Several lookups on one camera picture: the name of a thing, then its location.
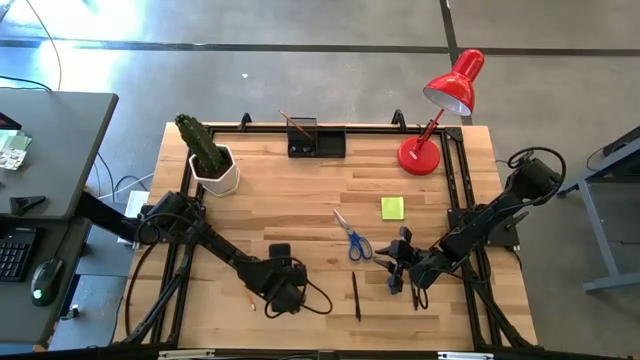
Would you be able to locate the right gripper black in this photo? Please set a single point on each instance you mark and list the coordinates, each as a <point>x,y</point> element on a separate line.
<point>407,260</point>

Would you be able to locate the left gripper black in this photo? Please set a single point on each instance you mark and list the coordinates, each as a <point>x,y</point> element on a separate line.
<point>285,290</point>

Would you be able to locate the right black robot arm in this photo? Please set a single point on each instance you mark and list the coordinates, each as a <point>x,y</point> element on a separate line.
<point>480,225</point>

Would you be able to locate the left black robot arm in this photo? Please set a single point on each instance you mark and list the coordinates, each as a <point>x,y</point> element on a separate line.
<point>220,245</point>

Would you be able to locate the black mesh desk organizer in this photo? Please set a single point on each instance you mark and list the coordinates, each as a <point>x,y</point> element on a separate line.
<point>330,145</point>

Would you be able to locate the green sticky note pad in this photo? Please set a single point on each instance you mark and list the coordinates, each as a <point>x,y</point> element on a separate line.
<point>392,208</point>

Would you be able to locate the red desk lamp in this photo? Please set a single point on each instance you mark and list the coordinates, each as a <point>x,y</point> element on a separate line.
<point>419,156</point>

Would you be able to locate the white hexagonal plant pot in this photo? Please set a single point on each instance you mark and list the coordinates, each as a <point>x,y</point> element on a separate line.
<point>220,185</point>

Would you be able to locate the green cactus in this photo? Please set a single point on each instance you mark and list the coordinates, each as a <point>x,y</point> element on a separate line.
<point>200,142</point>

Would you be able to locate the white power box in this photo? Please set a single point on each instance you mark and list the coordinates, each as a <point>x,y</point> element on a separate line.
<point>127,220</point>

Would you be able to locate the grey metal side table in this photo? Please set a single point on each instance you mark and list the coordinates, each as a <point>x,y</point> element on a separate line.
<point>597,230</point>

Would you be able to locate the black computer mouse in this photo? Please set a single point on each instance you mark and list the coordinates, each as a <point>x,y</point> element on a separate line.
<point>46,282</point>

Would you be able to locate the dark grey keyboard desk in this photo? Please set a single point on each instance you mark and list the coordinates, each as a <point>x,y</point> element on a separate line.
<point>15,320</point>

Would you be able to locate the black keyboard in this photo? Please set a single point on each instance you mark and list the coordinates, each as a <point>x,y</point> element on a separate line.
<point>15,255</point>

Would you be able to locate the black plastic clip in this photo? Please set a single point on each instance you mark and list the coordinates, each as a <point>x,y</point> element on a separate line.
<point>25,204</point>

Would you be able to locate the pale green paper cards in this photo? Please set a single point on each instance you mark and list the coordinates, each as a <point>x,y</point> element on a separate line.
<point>12,150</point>

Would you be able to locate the dark tablet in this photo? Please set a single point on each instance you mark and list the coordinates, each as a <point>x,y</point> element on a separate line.
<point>7,121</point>

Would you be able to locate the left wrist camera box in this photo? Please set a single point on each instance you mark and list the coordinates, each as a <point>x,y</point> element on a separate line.
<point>280,251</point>

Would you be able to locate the silver metal bracket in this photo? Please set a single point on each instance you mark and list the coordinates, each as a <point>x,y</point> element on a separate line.
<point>465,355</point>
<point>186,354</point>

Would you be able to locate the black triangular frame clamp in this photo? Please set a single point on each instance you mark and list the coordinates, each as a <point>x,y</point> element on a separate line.
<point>398,121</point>
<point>245,122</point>

